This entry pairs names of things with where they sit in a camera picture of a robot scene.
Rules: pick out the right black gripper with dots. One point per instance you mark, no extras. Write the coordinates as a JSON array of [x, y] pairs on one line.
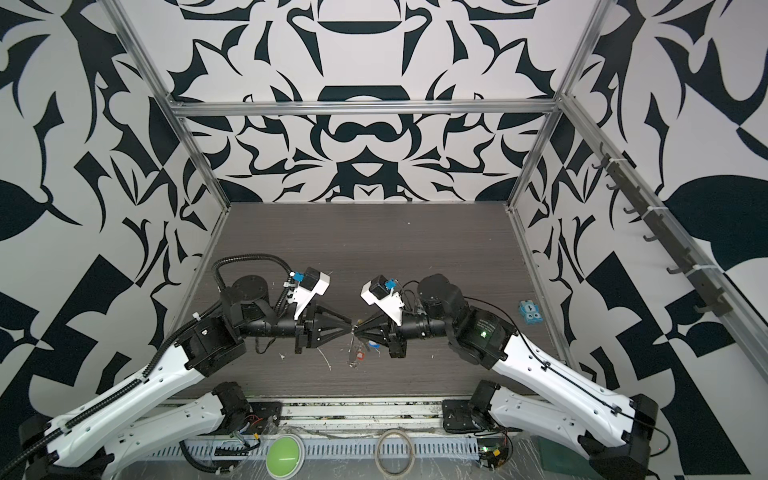
[[396, 336]]

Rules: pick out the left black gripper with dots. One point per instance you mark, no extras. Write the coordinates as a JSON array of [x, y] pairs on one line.
[[307, 332]]

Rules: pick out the metal keyring with yellow tag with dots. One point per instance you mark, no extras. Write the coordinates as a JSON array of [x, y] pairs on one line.
[[356, 345]]

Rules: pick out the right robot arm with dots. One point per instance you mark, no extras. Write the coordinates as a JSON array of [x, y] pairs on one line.
[[483, 335]]

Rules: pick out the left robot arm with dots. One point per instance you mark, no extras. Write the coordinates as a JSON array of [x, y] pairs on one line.
[[260, 296]]

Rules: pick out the green round button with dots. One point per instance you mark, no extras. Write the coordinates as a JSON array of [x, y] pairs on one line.
[[285, 457]]

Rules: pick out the light blue toy block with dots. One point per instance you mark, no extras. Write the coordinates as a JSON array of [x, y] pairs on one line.
[[530, 312]]

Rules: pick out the dark green cloth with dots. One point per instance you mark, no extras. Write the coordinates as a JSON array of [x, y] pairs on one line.
[[556, 458]]

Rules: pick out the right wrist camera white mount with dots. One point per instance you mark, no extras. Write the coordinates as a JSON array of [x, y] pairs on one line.
[[381, 292]]

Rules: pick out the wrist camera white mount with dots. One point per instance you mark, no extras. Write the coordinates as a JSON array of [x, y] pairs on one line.
[[381, 292], [303, 287]]

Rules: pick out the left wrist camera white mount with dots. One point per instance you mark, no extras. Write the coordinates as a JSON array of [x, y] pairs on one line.
[[303, 287]]

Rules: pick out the aluminium front rail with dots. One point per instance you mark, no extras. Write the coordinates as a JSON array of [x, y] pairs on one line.
[[360, 411]]

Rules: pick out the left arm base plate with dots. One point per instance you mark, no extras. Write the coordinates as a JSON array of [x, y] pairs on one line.
[[263, 416]]

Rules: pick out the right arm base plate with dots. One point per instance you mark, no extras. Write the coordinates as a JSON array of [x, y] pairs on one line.
[[457, 417]]

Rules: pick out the white slotted cable duct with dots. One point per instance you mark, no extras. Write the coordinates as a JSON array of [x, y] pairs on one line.
[[456, 448]]

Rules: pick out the aluminium frame crossbar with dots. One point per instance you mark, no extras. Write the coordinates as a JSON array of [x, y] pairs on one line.
[[211, 109]]

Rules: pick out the black wall hook rack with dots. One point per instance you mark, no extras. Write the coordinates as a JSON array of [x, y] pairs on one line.
[[666, 230]]

